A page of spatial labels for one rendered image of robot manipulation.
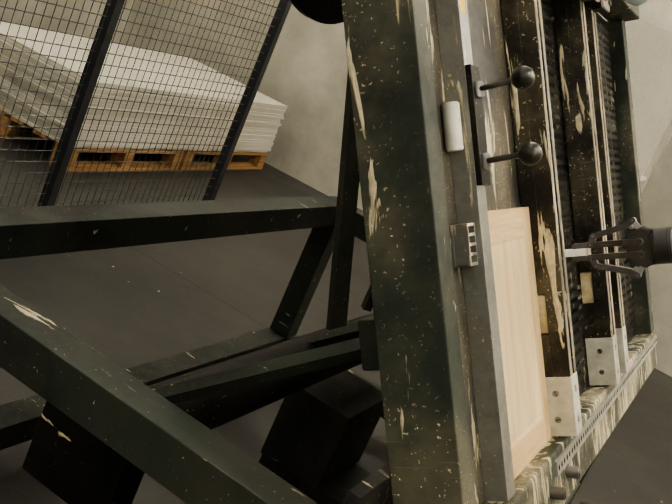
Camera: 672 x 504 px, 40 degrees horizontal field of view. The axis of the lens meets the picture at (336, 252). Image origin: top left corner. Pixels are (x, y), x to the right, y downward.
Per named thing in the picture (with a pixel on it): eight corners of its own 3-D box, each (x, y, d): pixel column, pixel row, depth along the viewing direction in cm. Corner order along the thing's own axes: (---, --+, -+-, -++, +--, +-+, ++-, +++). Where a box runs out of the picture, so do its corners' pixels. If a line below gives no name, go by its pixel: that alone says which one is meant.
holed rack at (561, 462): (555, 476, 180) (558, 476, 180) (554, 461, 180) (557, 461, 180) (655, 343, 329) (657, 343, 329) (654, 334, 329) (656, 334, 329)
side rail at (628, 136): (619, 335, 326) (651, 334, 322) (589, 24, 323) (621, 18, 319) (622, 331, 334) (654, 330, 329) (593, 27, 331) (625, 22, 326)
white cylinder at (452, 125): (438, 103, 151) (443, 152, 151) (455, 100, 149) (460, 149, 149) (444, 104, 153) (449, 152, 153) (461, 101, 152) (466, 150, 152)
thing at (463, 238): (453, 267, 151) (471, 266, 150) (449, 225, 151) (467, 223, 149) (461, 265, 154) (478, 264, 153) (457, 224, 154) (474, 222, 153)
